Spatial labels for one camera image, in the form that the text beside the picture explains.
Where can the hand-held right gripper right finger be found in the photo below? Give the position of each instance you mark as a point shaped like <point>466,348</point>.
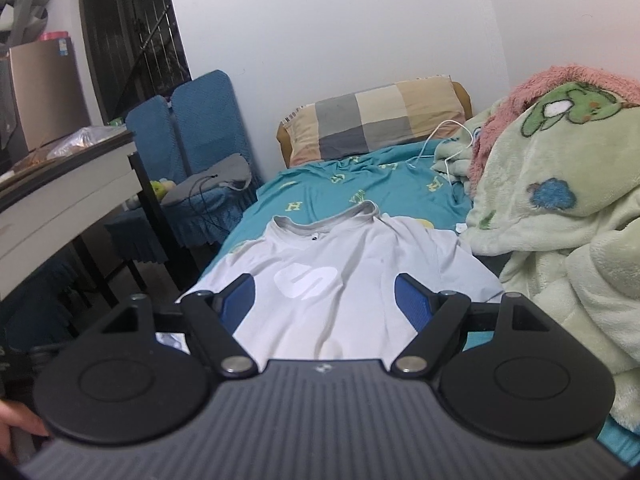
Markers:
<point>407,300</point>

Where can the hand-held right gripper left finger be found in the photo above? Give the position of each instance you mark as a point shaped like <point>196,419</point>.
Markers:
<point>241,301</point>

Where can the white t-shirt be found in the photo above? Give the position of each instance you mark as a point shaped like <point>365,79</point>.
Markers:
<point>345,255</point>

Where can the person's left hand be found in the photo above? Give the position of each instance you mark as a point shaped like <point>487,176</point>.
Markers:
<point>17,425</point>

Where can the grey cloth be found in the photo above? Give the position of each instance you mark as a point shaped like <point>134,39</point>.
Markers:
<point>220,175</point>

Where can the teal printed bedsheet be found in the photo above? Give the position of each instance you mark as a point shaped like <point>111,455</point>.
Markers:
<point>320,195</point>

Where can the green plush toy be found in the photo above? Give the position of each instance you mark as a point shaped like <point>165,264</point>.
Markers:
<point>161,189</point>

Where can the green fleece blanket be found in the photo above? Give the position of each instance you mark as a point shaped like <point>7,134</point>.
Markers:
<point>550,260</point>

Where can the blue covered chair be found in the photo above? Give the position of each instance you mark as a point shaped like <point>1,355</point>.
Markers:
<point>150,135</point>
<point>210,120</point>

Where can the checkered pillow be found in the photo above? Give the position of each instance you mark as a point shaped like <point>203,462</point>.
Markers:
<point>370,120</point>

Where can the white desk with black top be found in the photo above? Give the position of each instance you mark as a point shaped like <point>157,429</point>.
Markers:
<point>50,210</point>

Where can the clear plastic bag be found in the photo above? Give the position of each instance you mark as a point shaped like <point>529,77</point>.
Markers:
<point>87,139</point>

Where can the pink fluffy blanket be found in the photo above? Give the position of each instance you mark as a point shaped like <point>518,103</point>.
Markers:
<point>530,81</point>

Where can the cardboard box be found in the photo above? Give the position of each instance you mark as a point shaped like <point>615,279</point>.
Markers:
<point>47,95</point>

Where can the dark window with grille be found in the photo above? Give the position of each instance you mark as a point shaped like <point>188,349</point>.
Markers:
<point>130,35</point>

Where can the pink lidded container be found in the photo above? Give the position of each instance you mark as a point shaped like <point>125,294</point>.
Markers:
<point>54,42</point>

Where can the grey metal rack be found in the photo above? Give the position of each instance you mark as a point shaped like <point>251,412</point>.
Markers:
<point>25,0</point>

